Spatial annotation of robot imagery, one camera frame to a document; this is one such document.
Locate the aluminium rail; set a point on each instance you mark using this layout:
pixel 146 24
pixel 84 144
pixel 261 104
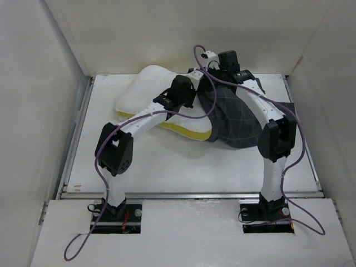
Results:
pixel 189 196
pixel 69 153
pixel 302 179

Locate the aluminium front rail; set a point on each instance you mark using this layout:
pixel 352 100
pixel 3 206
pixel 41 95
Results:
pixel 189 196

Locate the white pillow with yellow edge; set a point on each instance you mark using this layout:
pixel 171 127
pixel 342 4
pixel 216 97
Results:
pixel 148 84

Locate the aluminium right side rail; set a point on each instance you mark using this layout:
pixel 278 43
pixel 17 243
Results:
pixel 302 179

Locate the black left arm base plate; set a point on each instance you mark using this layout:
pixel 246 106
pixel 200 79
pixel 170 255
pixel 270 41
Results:
pixel 125 219

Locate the aluminium left side rail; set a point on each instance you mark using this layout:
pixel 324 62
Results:
pixel 69 153

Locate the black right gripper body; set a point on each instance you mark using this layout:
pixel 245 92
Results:
pixel 221 74

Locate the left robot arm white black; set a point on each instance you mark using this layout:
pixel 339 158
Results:
pixel 114 150

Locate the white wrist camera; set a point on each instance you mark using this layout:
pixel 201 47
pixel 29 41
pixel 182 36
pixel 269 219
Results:
pixel 195 76
pixel 210 59

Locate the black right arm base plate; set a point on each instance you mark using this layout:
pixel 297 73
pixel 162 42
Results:
pixel 258 219

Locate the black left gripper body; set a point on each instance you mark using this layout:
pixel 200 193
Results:
pixel 188 100

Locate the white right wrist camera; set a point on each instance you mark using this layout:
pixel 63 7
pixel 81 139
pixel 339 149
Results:
pixel 210 59

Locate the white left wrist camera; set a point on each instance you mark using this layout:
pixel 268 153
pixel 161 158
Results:
pixel 195 76

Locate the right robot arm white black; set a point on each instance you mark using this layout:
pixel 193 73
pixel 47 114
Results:
pixel 276 140

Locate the white front cover board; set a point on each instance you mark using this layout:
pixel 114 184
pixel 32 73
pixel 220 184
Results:
pixel 192 233

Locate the dark grey checked pillowcase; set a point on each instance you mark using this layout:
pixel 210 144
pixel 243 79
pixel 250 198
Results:
pixel 232 122

